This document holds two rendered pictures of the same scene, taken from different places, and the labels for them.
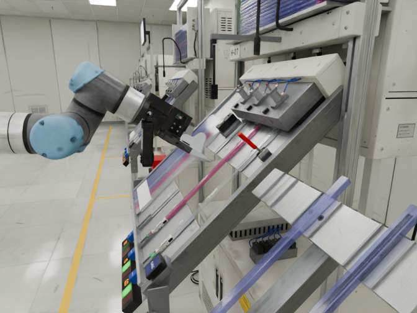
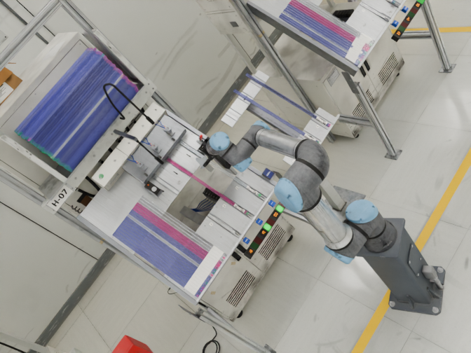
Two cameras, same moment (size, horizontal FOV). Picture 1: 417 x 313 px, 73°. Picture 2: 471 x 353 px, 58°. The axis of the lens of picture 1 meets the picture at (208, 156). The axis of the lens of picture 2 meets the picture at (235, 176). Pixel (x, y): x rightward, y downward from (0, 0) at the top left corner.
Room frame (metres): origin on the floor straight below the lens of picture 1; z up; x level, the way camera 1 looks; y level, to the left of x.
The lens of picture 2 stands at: (0.68, 1.72, 2.16)
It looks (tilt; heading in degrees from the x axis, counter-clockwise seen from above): 38 degrees down; 271
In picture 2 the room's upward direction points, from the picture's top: 44 degrees counter-clockwise
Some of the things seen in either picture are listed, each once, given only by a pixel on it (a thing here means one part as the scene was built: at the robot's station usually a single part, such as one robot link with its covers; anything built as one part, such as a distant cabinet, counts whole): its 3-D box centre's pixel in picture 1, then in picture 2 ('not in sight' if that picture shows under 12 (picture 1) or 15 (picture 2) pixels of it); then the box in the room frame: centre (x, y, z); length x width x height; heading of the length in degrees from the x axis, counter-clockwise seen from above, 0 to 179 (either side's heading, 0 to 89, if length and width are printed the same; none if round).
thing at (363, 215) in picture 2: not in sight; (364, 218); (0.45, 0.65, 0.72); 0.13 x 0.12 x 0.14; 11
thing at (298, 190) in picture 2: not in sight; (323, 217); (0.57, 0.68, 0.92); 0.15 x 0.12 x 0.55; 11
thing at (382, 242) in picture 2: not in sight; (375, 230); (0.44, 0.65, 0.60); 0.15 x 0.15 x 0.10
